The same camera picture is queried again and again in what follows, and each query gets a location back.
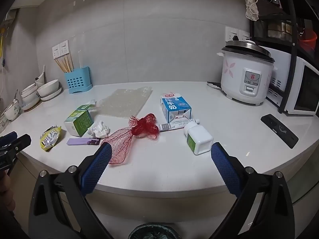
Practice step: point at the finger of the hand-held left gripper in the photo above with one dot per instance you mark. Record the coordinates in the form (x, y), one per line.
(21, 143)
(8, 138)

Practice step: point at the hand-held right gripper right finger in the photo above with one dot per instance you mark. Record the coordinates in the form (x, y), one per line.
(224, 164)

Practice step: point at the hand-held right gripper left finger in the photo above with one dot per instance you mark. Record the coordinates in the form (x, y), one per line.
(99, 161)

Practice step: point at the yellow snack wrapper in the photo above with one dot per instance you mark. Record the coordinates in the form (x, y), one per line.
(49, 138)

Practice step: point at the purple packet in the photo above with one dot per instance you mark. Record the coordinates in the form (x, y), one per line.
(77, 141)

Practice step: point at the white tissue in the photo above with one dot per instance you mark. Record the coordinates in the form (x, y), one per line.
(99, 129)

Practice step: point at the white bottle green label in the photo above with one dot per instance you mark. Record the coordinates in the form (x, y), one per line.
(201, 139)

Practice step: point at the green drink carton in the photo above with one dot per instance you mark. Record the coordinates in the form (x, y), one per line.
(79, 122)

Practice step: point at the red mesh bag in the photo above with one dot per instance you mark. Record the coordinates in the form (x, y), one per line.
(143, 128)

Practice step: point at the grey ointment tube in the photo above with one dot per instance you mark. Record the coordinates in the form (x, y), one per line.
(174, 125)

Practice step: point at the blue milk carton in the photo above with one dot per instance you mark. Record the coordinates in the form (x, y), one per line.
(174, 104)

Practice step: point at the dark green mesh wastebasket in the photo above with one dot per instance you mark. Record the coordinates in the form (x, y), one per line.
(154, 232)

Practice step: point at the person's left hand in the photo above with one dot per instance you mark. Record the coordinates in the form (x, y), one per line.
(5, 191)

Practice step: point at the white cup with spoon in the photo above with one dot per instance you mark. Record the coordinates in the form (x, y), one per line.
(12, 110)

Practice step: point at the stack of white bowls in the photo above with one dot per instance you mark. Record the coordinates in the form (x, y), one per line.
(30, 93)

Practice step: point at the white plate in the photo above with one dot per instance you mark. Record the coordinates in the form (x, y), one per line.
(56, 95)

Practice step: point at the large white bowl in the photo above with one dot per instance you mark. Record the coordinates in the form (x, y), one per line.
(48, 87)

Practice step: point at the black remote control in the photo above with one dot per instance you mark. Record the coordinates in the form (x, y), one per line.
(279, 129)

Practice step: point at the blue chopstick holder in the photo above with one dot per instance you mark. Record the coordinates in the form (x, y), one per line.
(77, 82)

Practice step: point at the white rice cooker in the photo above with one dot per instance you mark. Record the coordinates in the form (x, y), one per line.
(239, 79)

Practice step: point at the bundle of wooden chopsticks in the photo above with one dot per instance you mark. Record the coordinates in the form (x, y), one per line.
(65, 66)

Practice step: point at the yellow hanging brush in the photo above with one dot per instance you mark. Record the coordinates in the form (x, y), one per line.
(2, 42)

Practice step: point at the clear plastic straw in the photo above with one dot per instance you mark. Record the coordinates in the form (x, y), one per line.
(80, 59)

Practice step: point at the black metal rack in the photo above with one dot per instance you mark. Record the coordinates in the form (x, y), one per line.
(288, 84)

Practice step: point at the white microwave oven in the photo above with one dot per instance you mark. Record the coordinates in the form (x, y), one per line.
(306, 87)

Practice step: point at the red plastic basin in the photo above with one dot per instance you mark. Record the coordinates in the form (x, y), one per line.
(307, 41)

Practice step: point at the hanging white cloth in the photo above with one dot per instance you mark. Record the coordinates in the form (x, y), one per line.
(251, 7)

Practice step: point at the white wall socket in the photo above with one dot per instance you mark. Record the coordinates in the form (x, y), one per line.
(56, 52)
(231, 32)
(243, 34)
(64, 47)

